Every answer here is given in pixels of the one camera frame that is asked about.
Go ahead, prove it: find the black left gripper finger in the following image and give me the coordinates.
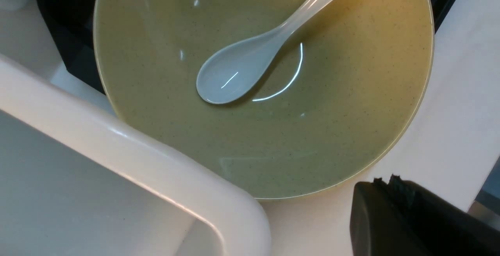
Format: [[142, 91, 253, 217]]
[[350, 175, 500, 256]]

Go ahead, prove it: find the tan noodle bowl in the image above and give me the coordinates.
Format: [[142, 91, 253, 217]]
[[93, 0, 434, 199]]

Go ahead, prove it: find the white spoon red handle tip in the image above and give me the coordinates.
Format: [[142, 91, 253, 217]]
[[195, 0, 333, 104]]

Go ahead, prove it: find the large white plastic tub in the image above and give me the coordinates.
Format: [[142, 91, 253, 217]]
[[1, 56, 271, 256]]

